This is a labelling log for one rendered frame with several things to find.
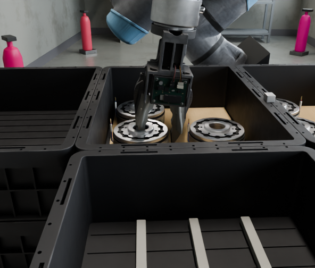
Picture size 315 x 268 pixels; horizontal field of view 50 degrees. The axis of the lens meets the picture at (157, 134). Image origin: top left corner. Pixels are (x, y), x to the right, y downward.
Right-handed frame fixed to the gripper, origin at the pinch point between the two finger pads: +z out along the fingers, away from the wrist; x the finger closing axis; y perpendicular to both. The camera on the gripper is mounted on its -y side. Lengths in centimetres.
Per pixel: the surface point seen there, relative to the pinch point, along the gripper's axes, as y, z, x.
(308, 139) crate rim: 18.4, -10.3, 18.0
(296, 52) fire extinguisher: -425, 54, 224
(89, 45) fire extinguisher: -447, 84, -75
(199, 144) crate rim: 19.6, -8.5, 3.6
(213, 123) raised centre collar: -1.3, -2.8, 10.5
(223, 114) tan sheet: -14.1, 0.1, 15.7
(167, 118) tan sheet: -11.8, 1.7, 2.8
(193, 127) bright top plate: -0.1, -2.0, 6.6
